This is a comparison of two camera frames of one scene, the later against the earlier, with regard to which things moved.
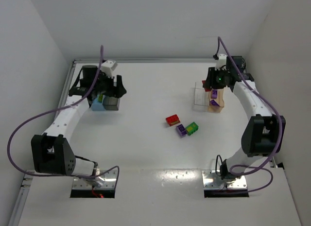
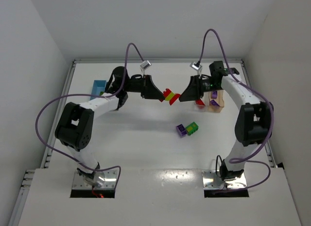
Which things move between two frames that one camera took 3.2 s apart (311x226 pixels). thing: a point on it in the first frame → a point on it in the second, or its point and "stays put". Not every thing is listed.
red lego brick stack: x=173 y=120 → x=166 y=92
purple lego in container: x=214 y=94 stays put
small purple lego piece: x=214 y=103 stays put
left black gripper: x=112 y=89 → x=146 y=87
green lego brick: x=192 y=128 stays put
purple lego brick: x=181 y=130 stays put
